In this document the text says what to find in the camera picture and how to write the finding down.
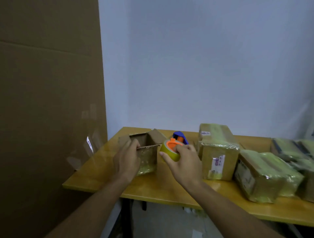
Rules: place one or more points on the small diamond sticker cardboard box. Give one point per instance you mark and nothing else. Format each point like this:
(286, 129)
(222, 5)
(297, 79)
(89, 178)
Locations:
(147, 159)

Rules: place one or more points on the large pink label cardboard box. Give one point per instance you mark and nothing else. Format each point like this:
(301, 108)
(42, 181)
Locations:
(216, 137)

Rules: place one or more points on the person's right forearm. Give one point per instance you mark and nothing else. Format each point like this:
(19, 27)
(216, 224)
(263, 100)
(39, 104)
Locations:
(228, 215)

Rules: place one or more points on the person's right hand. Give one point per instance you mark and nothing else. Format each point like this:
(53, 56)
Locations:
(186, 166)

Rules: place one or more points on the person's left forearm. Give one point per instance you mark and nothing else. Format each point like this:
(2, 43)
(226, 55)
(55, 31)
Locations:
(90, 213)

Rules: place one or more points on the black metal table leg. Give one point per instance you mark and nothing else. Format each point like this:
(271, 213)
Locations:
(127, 218)

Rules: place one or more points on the orange dispenser with yellow tape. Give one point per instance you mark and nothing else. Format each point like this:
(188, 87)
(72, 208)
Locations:
(169, 149)

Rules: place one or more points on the large brown cardboard sheet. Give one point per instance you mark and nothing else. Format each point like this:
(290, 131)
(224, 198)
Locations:
(49, 110)

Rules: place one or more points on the taped box with blue stripe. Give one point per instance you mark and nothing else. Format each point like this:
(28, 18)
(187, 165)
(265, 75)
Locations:
(287, 147)

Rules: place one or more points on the person's left hand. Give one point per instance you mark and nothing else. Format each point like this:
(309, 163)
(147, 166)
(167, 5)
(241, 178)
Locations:
(126, 164)

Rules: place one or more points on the white paper scrap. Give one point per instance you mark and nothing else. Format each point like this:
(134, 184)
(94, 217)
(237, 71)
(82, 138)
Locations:
(196, 234)

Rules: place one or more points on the taped box with label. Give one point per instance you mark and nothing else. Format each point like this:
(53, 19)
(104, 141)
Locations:
(257, 181)

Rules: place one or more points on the yellow wooden table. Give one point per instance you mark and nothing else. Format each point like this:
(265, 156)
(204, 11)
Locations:
(159, 186)

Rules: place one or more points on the small box with 031 label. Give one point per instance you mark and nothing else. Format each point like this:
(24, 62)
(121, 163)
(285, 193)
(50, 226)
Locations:
(289, 176)

